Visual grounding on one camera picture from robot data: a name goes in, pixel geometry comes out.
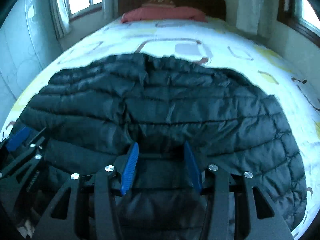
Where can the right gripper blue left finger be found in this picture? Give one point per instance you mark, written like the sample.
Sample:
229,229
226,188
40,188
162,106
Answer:
128,170

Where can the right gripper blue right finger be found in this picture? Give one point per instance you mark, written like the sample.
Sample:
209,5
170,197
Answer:
192,167

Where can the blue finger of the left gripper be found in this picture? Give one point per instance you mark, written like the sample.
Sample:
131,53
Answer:
17,139

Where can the black puffer jacket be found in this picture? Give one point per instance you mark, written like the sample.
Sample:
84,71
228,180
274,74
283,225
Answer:
253,178

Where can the white wardrobe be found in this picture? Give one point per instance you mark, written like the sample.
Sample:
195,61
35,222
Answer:
28,46

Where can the bed with patterned sheet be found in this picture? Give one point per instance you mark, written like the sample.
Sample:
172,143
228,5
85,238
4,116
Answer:
216,44

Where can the red pillow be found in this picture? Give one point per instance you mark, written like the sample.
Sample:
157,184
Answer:
161,13

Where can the dark wooden headboard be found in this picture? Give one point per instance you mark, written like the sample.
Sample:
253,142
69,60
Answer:
212,8

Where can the white right curtain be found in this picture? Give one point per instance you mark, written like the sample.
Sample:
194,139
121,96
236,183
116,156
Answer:
256,17

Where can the right window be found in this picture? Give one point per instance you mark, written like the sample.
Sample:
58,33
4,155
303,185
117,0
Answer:
300,16

